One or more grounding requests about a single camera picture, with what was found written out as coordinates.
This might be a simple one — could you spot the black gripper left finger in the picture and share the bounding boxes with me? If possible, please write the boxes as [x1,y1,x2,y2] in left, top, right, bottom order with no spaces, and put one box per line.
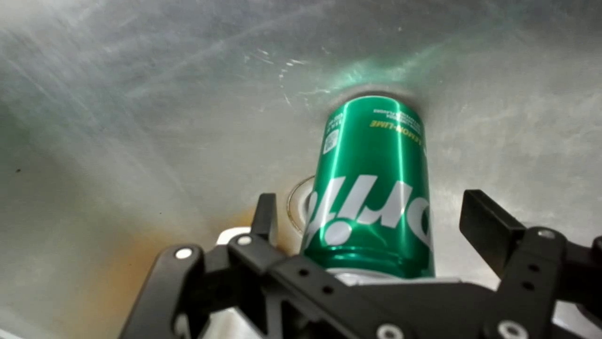
[118,194,414,339]

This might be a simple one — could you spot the green soda can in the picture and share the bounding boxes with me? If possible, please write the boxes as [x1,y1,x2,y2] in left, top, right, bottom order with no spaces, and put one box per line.
[301,92,434,279]

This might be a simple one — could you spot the stainless steel double sink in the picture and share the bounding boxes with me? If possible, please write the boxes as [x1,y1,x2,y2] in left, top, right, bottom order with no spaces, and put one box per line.
[0,0,602,339]

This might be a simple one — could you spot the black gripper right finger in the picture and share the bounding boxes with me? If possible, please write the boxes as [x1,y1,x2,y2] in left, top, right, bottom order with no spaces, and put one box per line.
[459,190,602,339]

